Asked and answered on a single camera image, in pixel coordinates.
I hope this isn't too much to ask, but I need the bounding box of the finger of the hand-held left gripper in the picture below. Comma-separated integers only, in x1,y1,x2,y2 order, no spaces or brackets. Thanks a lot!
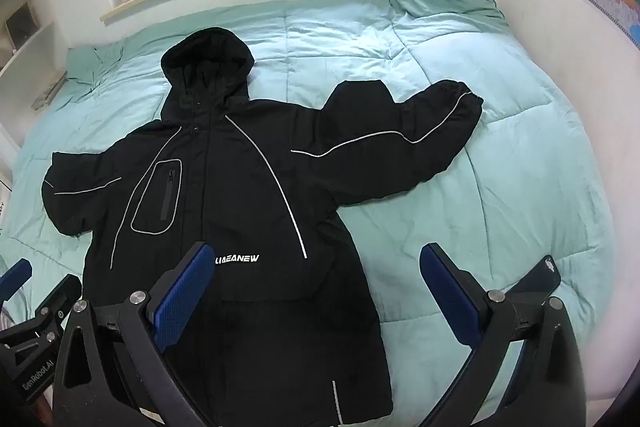
0,258,34,304
34,274,83,323

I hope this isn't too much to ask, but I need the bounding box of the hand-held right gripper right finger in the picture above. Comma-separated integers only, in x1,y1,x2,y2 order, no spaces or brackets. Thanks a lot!
419,243,597,427

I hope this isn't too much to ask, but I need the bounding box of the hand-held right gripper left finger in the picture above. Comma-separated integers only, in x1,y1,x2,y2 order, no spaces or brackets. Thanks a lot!
52,242,217,427

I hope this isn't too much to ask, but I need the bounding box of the white bookshelf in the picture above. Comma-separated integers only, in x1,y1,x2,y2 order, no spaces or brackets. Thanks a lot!
0,0,68,118

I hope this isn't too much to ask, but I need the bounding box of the black hooded jacket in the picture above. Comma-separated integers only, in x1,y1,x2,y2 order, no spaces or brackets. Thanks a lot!
41,28,485,427

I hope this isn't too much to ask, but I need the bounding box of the light green quilt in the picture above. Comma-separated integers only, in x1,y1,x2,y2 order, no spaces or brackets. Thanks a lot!
0,0,617,427

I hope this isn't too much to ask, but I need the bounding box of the dark blue smartphone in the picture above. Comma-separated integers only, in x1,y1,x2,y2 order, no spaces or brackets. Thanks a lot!
510,255,562,304

